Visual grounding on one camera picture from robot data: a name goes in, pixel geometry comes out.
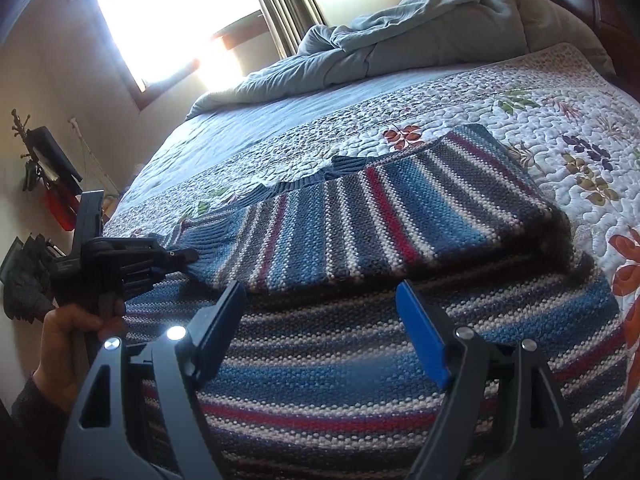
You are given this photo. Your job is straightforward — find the striped beige curtain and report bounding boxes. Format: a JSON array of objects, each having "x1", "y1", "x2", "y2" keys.
[{"x1": 241, "y1": 0, "x2": 329, "y2": 59}]

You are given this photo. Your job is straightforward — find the white hanging cord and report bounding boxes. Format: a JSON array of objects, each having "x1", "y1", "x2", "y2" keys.
[{"x1": 67, "y1": 117, "x2": 122, "y2": 197}]

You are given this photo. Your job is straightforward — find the dark hanging clothes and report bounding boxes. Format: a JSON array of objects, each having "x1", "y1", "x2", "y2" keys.
[{"x1": 2, "y1": 232, "x2": 63, "y2": 325}]

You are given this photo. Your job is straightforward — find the black hanging bag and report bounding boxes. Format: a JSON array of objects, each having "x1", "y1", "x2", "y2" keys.
[{"x1": 26, "y1": 126, "x2": 84, "y2": 184}]

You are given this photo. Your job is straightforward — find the red hanging bag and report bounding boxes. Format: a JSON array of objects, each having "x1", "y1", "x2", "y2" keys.
[{"x1": 43, "y1": 186, "x2": 82, "y2": 232}]

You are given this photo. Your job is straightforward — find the striped knit sweater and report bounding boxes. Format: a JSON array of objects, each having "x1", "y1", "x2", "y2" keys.
[{"x1": 117, "y1": 124, "x2": 632, "y2": 480}]

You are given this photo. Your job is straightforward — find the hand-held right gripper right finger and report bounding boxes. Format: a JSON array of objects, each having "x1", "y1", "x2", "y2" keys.
[{"x1": 394, "y1": 280, "x2": 585, "y2": 480}]

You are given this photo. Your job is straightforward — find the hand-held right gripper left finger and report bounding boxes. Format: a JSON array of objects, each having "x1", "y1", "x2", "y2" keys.
[{"x1": 57, "y1": 280, "x2": 247, "y2": 480}]

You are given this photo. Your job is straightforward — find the person's left hand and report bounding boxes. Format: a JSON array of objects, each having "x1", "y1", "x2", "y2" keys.
[{"x1": 31, "y1": 300, "x2": 128, "y2": 402}]

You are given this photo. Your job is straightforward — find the floral quilt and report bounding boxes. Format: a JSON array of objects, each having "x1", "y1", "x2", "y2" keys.
[{"x1": 106, "y1": 42, "x2": 640, "y2": 466}]

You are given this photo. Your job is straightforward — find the person's left forearm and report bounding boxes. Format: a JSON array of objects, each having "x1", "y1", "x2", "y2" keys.
[{"x1": 0, "y1": 374, "x2": 71, "y2": 480}]

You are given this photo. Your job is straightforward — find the bright window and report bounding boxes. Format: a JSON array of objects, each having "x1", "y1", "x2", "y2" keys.
[{"x1": 94, "y1": 0, "x2": 282, "y2": 108}]

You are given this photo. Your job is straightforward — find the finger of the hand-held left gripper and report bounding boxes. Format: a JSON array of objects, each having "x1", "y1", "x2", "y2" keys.
[
  {"x1": 120, "y1": 266, "x2": 173, "y2": 306},
  {"x1": 102, "y1": 237, "x2": 199, "y2": 273}
]

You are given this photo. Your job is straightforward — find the wall coat rack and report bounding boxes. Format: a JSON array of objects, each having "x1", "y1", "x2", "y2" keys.
[{"x1": 11, "y1": 108, "x2": 38, "y2": 193}]

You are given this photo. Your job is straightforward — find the grey comforter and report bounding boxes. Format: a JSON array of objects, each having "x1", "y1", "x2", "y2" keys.
[{"x1": 186, "y1": 0, "x2": 617, "y2": 122}]

